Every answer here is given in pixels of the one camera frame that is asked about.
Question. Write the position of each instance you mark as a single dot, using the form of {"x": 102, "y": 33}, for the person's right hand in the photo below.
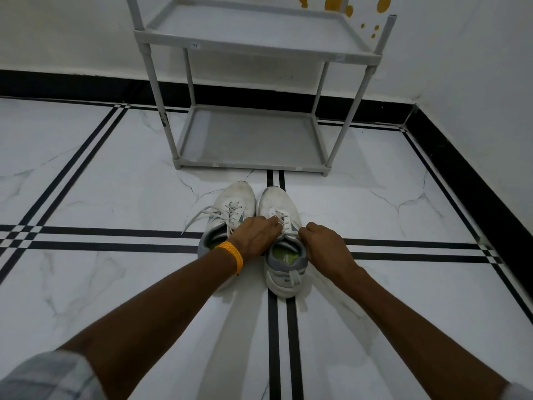
{"x": 327, "y": 252}

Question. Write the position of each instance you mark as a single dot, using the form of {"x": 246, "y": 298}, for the person's left hand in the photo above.
{"x": 252, "y": 237}

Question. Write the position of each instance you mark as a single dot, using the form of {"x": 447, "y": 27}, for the person's left fingers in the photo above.
{"x": 272, "y": 227}

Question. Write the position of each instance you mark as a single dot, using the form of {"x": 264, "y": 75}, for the person's right fingers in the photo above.
{"x": 307, "y": 236}

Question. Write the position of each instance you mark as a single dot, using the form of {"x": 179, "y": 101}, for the white grey sneaker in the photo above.
{"x": 283, "y": 262}
{"x": 233, "y": 204}

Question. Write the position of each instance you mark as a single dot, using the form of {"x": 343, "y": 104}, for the person's left forearm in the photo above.
{"x": 158, "y": 320}

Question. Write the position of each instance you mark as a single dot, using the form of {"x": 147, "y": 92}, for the person's right forearm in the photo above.
{"x": 416, "y": 341}

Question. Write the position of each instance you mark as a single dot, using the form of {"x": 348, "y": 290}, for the orange wristband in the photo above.
{"x": 233, "y": 254}

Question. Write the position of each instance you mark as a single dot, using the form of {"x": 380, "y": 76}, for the grey plastic shoe rack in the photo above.
{"x": 254, "y": 137}

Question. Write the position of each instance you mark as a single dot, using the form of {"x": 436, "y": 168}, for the grey checked shirt sleeve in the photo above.
{"x": 520, "y": 392}
{"x": 45, "y": 377}

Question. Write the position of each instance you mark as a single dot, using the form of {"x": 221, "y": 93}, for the yellow dot wall stickers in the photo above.
{"x": 383, "y": 4}

